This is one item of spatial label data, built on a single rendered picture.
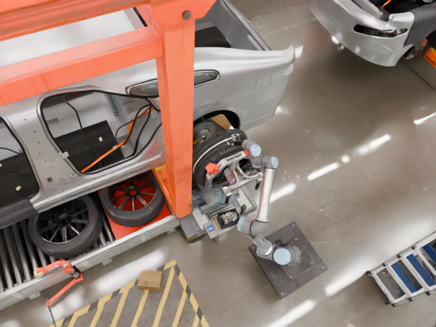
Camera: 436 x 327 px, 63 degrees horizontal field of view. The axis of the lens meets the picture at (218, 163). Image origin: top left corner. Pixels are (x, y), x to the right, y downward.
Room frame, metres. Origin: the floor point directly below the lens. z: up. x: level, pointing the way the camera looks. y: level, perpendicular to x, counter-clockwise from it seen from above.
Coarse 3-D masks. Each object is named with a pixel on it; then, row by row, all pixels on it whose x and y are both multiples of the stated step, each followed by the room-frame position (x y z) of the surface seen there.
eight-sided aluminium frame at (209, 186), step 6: (234, 156) 1.78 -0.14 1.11; (240, 156) 1.78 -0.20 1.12; (246, 156) 1.80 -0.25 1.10; (222, 162) 1.69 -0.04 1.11; (228, 162) 1.70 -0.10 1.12; (222, 168) 1.66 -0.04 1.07; (210, 174) 1.63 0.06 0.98; (216, 174) 1.62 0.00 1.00; (246, 174) 1.84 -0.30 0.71; (210, 180) 1.59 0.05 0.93; (210, 186) 1.60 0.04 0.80; (216, 186) 1.69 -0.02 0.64; (222, 186) 1.71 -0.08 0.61; (228, 186) 1.73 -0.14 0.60
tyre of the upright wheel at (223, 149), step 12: (228, 132) 2.00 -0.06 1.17; (240, 132) 2.06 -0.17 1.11; (204, 144) 1.86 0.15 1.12; (228, 144) 1.86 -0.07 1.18; (192, 156) 1.79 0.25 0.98; (204, 156) 1.75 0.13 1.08; (216, 156) 1.73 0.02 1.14; (192, 168) 1.73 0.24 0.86; (204, 168) 1.66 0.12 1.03; (204, 180) 1.65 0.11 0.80
